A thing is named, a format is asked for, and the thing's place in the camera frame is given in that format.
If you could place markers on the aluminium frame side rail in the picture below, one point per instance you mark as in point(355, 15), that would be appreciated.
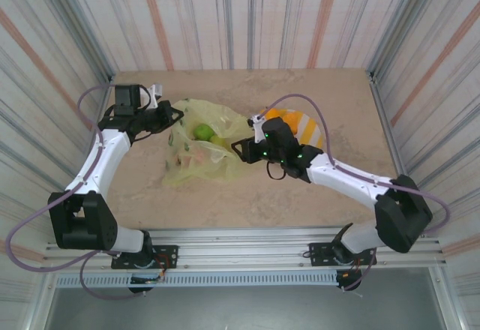
point(386, 120)

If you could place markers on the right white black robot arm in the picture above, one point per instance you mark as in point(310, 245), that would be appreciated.
point(348, 178)

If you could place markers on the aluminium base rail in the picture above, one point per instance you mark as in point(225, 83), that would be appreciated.
point(240, 247)

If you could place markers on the aluminium frame post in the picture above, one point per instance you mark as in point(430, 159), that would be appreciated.
point(398, 33)
point(88, 33)

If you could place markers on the yellow translucent plastic bag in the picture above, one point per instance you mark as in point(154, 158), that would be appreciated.
point(225, 165)

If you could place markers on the grey metal panel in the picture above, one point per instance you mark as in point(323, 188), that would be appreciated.
point(240, 307)

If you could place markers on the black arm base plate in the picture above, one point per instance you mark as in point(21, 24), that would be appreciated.
point(169, 251)
point(318, 251)

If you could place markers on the yellow white striped plate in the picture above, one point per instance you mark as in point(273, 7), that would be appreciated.
point(311, 131)

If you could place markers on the round green fruit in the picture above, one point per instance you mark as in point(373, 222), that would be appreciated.
point(202, 132)

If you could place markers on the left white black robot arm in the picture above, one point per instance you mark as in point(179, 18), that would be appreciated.
point(97, 157)

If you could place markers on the green pear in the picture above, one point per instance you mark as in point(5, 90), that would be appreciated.
point(218, 141)

